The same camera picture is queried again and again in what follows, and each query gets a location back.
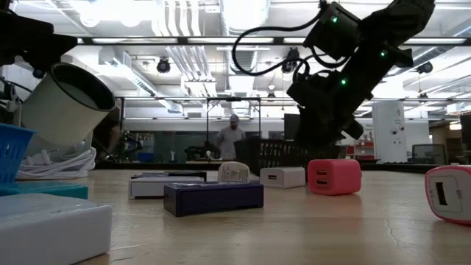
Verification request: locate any grey mesh office chair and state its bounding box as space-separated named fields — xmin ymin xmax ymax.
xmin=411 ymin=143 xmax=448 ymax=166

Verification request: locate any pink white-faced wall charger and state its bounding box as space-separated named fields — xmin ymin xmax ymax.
xmin=424 ymin=164 xmax=471 ymax=226

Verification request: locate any person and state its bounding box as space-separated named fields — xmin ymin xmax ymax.
xmin=215 ymin=113 xmax=247 ymax=161

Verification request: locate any red two-port wall charger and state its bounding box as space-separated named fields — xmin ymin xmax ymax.
xmin=307 ymin=158 xmax=363 ymax=197

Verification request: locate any blue plastic basket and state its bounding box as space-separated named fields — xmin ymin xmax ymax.
xmin=0 ymin=123 xmax=36 ymax=184

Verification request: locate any white USB wall charger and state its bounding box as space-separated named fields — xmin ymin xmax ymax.
xmin=259 ymin=166 xmax=307 ymax=190

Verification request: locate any black background rig frame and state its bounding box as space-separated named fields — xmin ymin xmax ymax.
xmin=205 ymin=96 xmax=263 ymax=163

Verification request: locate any white round pillar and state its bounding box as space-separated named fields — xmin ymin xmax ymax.
xmin=372 ymin=101 xmax=408 ymax=163

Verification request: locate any white box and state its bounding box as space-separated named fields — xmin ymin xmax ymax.
xmin=0 ymin=193 xmax=113 ymax=265
xmin=128 ymin=175 xmax=205 ymax=199

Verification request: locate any black overhead camera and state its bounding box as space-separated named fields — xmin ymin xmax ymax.
xmin=281 ymin=47 xmax=301 ymax=74

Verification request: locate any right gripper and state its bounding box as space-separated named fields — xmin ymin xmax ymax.
xmin=286 ymin=43 xmax=397 ymax=147

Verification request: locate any red storage shelf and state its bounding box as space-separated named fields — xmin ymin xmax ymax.
xmin=345 ymin=138 xmax=375 ymax=162

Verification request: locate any navy box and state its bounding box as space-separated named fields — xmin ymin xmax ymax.
xmin=163 ymin=180 xmax=265 ymax=218
xmin=130 ymin=171 xmax=169 ymax=180

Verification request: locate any black aluminium rig frame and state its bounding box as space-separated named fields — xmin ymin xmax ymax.
xmin=75 ymin=35 xmax=471 ymax=174

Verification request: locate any white cylindrical cup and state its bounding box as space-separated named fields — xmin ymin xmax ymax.
xmin=21 ymin=61 xmax=117 ymax=148

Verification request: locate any black computer monitor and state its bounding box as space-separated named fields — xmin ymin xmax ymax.
xmin=283 ymin=113 xmax=300 ymax=141

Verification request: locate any white coiled lamp cable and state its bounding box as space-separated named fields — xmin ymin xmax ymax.
xmin=16 ymin=146 xmax=97 ymax=180

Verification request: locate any teal box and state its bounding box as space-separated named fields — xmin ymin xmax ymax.
xmin=0 ymin=181 xmax=89 ymax=200

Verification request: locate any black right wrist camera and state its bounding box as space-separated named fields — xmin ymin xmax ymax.
xmin=303 ymin=1 xmax=364 ymax=62

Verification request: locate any black plastic basket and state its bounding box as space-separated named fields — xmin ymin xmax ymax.
xmin=234 ymin=138 xmax=349 ymax=184

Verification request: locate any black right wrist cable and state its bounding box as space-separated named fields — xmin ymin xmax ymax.
xmin=230 ymin=5 xmax=332 ymax=78

